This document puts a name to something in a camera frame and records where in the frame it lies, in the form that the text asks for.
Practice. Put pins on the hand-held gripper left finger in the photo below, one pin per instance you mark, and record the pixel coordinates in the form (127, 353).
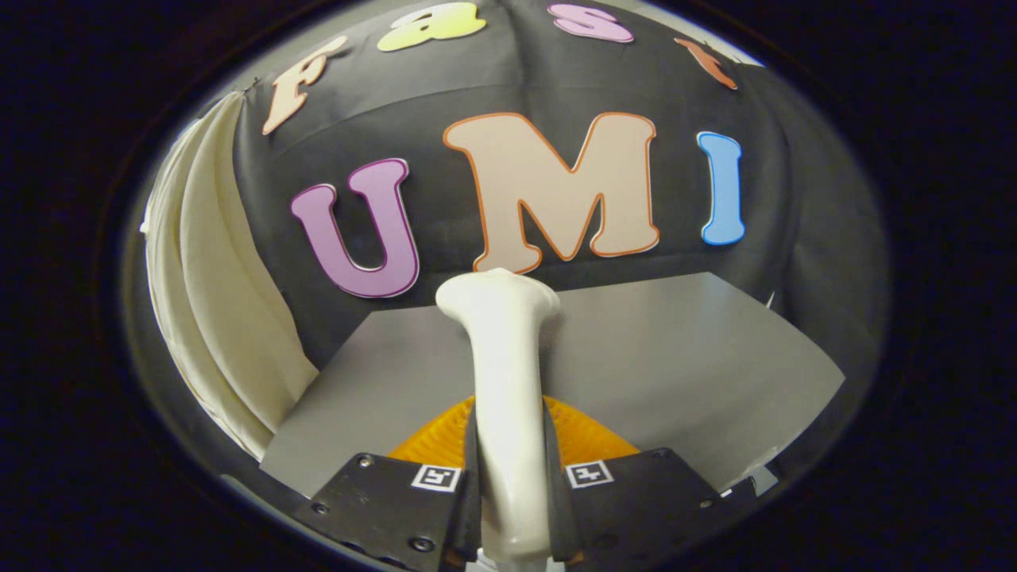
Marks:
(471, 516)

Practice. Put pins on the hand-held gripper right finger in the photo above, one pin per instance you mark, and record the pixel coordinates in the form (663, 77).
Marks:
(554, 516)

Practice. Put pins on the white garment steamer head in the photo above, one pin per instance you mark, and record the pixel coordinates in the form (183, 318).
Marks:
(508, 381)

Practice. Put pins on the cream button-up shirt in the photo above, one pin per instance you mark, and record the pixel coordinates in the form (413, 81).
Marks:
(214, 302)

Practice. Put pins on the grey and cream cabinet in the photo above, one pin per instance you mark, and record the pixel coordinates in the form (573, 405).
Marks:
(675, 357)

